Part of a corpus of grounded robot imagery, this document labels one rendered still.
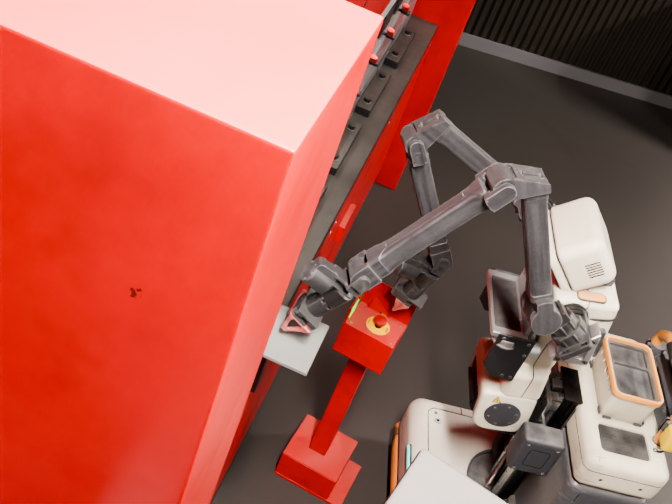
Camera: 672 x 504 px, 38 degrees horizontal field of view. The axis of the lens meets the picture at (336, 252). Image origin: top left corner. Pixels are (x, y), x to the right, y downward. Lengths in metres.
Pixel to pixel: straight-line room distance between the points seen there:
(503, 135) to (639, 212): 0.83
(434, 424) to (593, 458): 0.73
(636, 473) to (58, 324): 2.14
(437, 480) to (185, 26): 0.50
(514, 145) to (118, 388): 4.58
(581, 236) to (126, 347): 1.71
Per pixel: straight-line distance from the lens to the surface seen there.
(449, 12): 4.19
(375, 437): 3.58
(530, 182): 2.13
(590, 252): 2.43
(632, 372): 2.92
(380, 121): 3.45
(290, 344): 2.36
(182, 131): 0.72
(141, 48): 0.75
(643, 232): 5.25
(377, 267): 2.18
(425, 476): 0.98
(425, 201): 2.61
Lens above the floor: 2.70
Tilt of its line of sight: 40 degrees down
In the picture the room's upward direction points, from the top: 21 degrees clockwise
